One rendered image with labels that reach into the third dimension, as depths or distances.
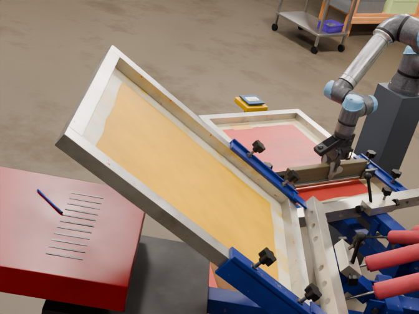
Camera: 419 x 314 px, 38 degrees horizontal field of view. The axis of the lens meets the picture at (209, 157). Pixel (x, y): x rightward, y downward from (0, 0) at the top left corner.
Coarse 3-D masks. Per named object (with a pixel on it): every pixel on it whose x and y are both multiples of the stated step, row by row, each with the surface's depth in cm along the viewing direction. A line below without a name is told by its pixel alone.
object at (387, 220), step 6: (366, 216) 227; (372, 216) 225; (378, 216) 223; (384, 216) 224; (390, 216) 224; (378, 222) 222; (384, 222) 220; (390, 222) 221; (396, 222) 221; (378, 228) 222; (384, 228) 220; (390, 228) 217; (396, 228) 218; (402, 228) 219; (384, 234) 220
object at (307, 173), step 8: (352, 160) 254; (360, 160) 255; (288, 168) 238; (296, 168) 239; (304, 168) 240; (312, 168) 242; (320, 168) 244; (328, 168) 246; (344, 168) 251; (352, 168) 254; (360, 168) 256; (304, 176) 242; (312, 176) 244; (320, 176) 247; (336, 176) 251; (344, 176) 254
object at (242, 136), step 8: (256, 128) 288; (232, 136) 276; (240, 136) 277; (248, 136) 279; (256, 136) 280; (264, 136) 282; (304, 192) 245; (312, 192) 246; (320, 192) 247; (328, 192) 248; (304, 200) 240; (320, 200) 242
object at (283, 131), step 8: (264, 128) 289; (272, 128) 291; (280, 128) 292; (288, 128) 294; (296, 128) 296; (272, 136) 283; (280, 136) 285; (288, 136) 286; (304, 136) 290; (312, 144) 284; (328, 184) 254; (336, 184) 255; (344, 184) 256; (352, 184) 258; (360, 184) 259; (336, 192) 250; (344, 192) 251; (352, 192) 252; (360, 192) 253
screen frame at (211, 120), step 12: (204, 120) 277; (216, 120) 282; (228, 120) 285; (240, 120) 289; (252, 120) 293; (264, 120) 296; (300, 120) 302; (312, 120) 299; (312, 132) 295; (324, 132) 290; (372, 180) 262
